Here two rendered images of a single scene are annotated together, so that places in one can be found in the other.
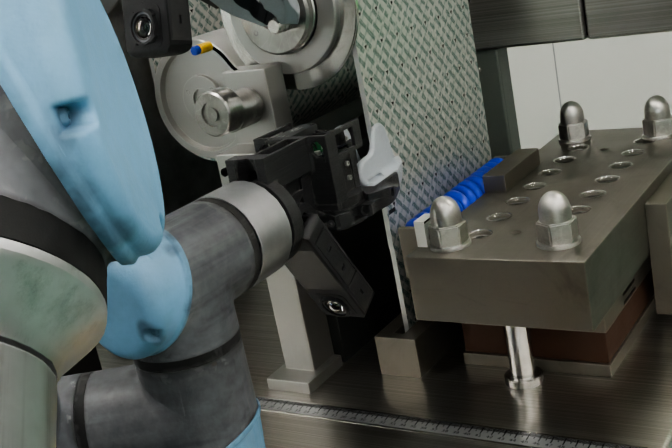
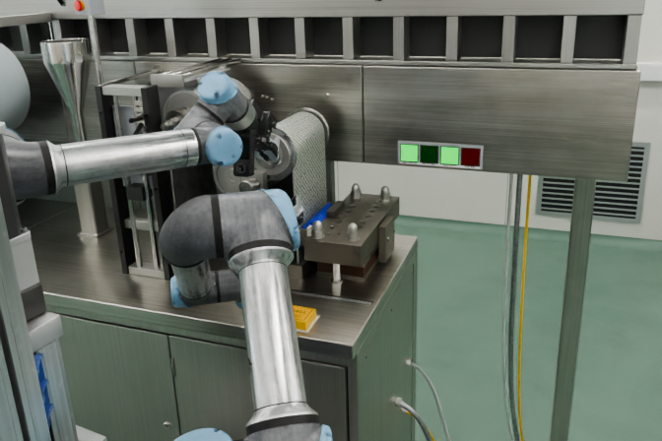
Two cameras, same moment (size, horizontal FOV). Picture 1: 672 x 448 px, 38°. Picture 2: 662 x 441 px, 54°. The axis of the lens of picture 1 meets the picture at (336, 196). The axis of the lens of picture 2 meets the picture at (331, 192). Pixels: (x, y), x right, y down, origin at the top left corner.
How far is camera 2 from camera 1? 89 cm
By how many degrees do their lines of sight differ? 14
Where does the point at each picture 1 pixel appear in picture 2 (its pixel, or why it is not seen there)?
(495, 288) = (332, 251)
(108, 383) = (225, 275)
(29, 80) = (291, 222)
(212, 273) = not seen: hidden behind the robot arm
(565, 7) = (358, 151)
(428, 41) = (312, 163)
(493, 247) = (332, 238)
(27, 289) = (288, 256)
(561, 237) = (354, 237)
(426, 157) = (308, 204)
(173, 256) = not seen: hidden behind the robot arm
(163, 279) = not seen: hidden behind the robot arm
